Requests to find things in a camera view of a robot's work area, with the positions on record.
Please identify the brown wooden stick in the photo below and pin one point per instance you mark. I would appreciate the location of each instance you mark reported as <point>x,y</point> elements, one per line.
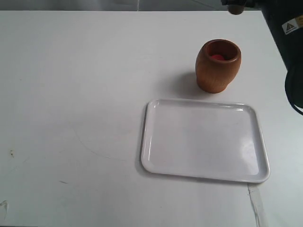
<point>235,9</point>

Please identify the white rectangular plastic tray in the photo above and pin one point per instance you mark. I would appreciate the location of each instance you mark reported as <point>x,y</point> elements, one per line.
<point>215,141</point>

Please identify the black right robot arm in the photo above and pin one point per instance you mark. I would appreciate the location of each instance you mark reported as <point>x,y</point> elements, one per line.
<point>284,19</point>

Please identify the red object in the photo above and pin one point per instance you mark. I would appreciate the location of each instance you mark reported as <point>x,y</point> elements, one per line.
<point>218,57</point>

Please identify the brown wooden vase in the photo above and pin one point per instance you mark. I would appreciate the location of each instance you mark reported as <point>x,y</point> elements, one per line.
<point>213,76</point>

